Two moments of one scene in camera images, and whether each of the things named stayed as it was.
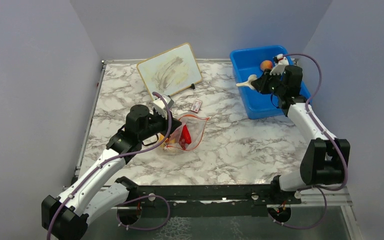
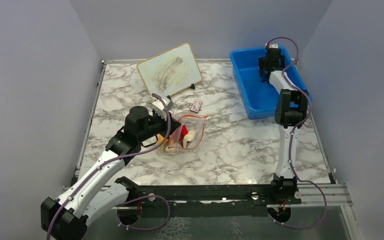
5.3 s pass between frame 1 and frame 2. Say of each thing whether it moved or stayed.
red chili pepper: stayed
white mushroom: moved
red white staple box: stayed
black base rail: stayed
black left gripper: stayed
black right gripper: moved
